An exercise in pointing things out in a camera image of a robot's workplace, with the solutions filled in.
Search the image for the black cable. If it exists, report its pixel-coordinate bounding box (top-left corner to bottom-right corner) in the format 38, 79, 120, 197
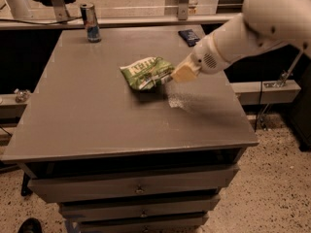
0, 16, 84, 26

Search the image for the grey drawer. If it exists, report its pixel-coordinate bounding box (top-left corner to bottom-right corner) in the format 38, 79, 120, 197
79, 213, 208, 233
29, 164, 239, 203
60, 194, 220, 221

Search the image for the grey low side shelf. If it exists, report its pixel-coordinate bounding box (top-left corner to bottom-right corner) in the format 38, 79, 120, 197
231, 80, 300, 105

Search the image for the metal horizontal rail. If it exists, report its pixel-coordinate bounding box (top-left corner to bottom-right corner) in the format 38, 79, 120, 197
0, 13, 237, 30

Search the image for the black shoe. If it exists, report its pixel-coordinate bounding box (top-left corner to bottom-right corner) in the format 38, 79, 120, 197
17, 217, 43, 233

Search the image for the bottom grey drawer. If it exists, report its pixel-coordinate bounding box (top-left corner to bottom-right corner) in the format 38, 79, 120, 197
79, 213, 208, 233

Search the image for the top grey drawer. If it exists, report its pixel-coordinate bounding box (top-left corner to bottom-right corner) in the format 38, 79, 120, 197
29, 164, 239, 203

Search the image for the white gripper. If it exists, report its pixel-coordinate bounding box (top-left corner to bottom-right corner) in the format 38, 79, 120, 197
171, 34, 229, 83

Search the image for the grey drawer cabinet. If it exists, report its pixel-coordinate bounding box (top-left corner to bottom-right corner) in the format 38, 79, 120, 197
0, 24, 259, 233

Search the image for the small crumpled glass object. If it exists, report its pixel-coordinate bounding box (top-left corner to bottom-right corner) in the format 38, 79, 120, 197
14, 88, 31, 103

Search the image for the silver blue energy drink can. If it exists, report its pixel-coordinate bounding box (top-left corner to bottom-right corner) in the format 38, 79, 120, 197
80, 3, 101, 43

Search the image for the middle grey drawer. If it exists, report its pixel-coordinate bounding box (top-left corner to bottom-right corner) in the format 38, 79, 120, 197
60, 194, 220, 221

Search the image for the green jalapeno chip bag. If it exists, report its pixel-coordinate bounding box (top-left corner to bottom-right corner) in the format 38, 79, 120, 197
120, 57, 174, 91

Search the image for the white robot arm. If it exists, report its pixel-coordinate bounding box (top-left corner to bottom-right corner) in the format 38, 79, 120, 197
171, 0, 311, 83

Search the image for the dark blue snack packet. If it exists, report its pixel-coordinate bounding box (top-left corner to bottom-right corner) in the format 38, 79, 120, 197
178, 29, 200, 47

